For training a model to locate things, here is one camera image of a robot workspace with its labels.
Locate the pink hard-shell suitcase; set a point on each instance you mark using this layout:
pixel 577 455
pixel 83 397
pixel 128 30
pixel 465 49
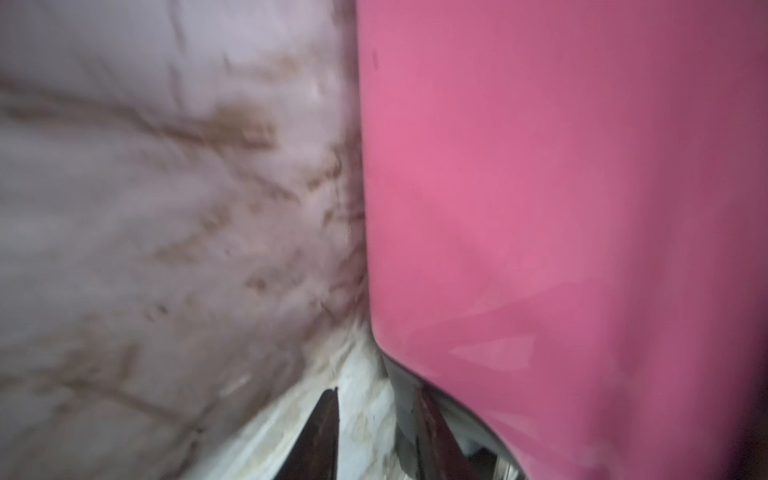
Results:
pixel 566 218

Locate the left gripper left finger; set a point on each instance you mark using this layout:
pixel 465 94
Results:
pixel 314 455

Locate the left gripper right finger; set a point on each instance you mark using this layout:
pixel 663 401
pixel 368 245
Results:
pixel 439 456

